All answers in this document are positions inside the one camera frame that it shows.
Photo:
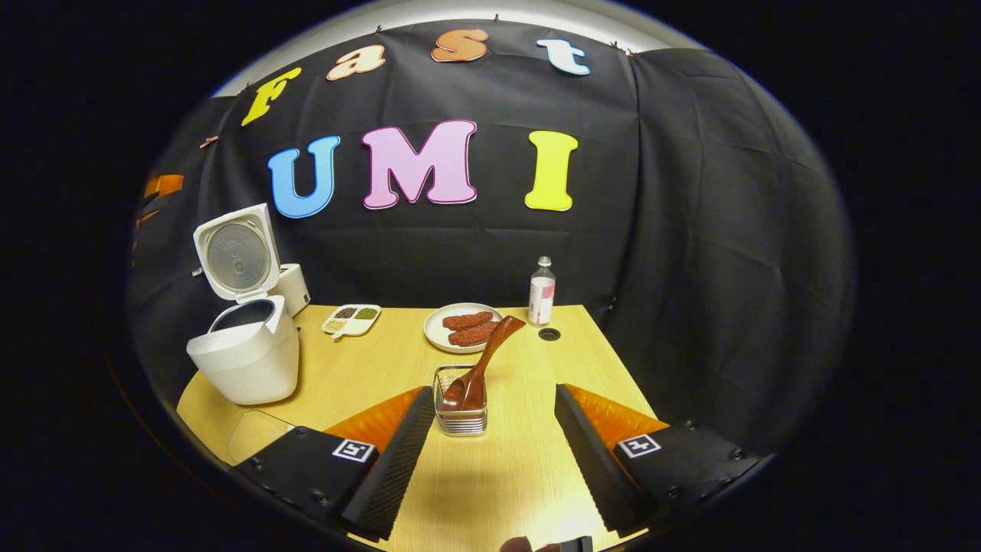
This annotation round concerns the black table grommet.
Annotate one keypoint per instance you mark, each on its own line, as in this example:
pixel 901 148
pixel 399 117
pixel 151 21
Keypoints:
pixel 549 334

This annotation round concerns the white round plate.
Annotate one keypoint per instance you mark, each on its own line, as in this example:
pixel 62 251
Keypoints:
pixel 435 330

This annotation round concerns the row of black clips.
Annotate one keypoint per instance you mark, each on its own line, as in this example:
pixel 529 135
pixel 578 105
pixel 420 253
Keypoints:
pixel 497 18

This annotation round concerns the red meat piece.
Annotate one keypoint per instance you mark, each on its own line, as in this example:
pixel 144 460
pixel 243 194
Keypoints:
pixel 469 336
pixel 467 320

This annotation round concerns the translucent rounded mat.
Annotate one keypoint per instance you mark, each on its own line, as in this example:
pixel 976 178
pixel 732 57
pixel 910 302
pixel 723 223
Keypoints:
pixel 257 437

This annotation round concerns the white toaster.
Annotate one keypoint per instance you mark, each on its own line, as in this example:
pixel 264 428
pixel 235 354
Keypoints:
pixel 295 291

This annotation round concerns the clear bottle with pink label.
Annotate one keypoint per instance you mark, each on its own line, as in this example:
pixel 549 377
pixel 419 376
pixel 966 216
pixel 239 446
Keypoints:
pixel 541 295

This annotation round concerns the white divided grain dish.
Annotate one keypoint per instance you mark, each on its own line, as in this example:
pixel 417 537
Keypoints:
pixel 352 329

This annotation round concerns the red cloth clip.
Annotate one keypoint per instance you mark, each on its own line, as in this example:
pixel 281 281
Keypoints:
pixel 208 142

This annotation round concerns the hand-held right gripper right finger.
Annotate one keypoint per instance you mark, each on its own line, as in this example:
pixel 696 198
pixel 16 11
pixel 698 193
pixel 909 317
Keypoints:
pixel 594 468

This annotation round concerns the white rice cooker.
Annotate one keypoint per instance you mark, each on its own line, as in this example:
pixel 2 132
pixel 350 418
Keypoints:
pixel 253 368

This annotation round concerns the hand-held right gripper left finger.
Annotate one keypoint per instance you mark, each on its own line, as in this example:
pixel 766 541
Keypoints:
pixel 398 460

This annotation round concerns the brown wooden spoon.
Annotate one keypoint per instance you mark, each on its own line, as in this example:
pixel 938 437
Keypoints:
pixel 490 353

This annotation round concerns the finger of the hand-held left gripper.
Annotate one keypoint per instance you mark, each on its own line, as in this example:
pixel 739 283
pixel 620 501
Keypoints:
pixel 147 217
pixel 165 185

